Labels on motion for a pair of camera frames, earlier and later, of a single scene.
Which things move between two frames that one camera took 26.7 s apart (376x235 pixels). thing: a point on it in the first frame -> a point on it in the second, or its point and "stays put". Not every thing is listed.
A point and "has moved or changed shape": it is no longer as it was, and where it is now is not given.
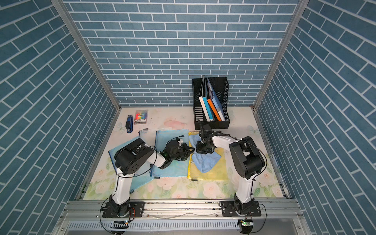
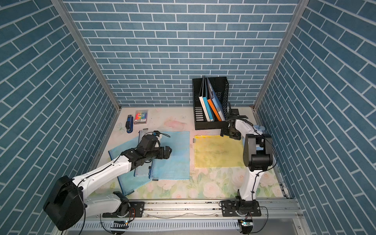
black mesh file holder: [221, 88] stays put
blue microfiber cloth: [203, 162] -> [260, 128]
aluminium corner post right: [301, 7] stays put
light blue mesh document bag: [175, 168] stays put
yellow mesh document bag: [220, 172] has moved or changed shape
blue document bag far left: [137, 179] stays put
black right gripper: [199, 149] -> [224, 132]
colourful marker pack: [141, 116] stays put
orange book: [211, 104] stays put
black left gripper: [186, 150] -> [167, 154]
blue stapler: [129, 124] stays put
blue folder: [215, 101] stays put
